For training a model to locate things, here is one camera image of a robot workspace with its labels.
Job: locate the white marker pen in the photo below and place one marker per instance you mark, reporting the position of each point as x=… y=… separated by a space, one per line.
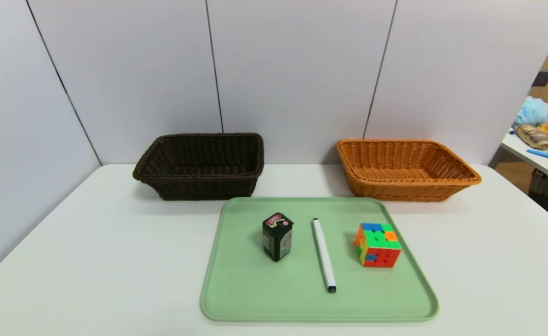
x=323 y=254

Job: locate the small black snack carton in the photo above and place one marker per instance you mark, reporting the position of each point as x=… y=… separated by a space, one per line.
x=277 y=242

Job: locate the orange wicker basket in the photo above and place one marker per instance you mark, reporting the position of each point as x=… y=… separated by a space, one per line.
x=395 y=189

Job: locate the striped bread loaf toy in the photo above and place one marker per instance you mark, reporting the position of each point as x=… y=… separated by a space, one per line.
x=534 y=136

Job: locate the light green plastic tray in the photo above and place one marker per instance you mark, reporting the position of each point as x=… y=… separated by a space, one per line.
x=264 y=289

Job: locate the dark brown wicker basket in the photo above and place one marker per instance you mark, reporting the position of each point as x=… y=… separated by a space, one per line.
x=199 y=186

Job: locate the blue bath loofah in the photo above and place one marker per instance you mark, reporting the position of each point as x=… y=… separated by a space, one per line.
x=531 y=112

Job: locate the multicolour puzzle cube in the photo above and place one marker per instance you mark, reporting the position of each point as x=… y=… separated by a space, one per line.
x=379 y=247

